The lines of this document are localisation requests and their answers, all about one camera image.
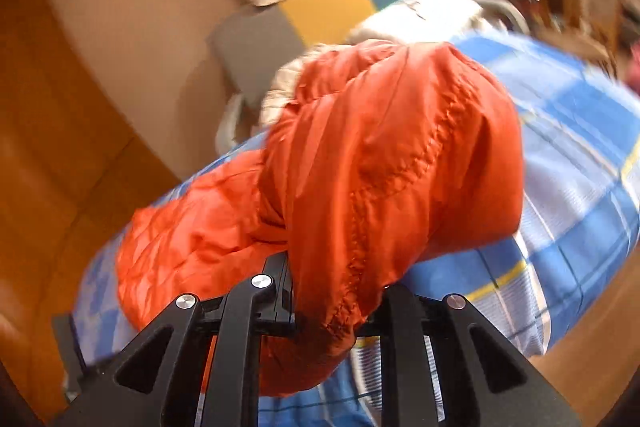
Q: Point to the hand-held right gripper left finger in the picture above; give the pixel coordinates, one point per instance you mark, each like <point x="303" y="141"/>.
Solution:
<point x="245" y="332"/>

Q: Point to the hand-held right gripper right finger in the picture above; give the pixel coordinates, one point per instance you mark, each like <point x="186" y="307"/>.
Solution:
<point x="405" y="332"/>

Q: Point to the light grey pillow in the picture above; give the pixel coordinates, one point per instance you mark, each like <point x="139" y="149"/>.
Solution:
<point x="231" y="119"/>

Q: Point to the grey yellow blue headboard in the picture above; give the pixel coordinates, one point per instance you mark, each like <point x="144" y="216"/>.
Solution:
<point x="325" y="7"/>

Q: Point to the orange puffer jacket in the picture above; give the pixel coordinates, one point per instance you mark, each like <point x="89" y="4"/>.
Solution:
<point x="390" y="147"/>

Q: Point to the white pillow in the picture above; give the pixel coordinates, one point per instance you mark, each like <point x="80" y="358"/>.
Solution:
<point x="425" y="17"/>

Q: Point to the wooden wardrobe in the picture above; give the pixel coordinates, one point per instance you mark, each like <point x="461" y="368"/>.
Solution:
<point x="60" y="157"/>

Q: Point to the beige quilted garment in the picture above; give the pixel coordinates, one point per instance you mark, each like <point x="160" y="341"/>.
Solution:
<point x="282" y="82"/>

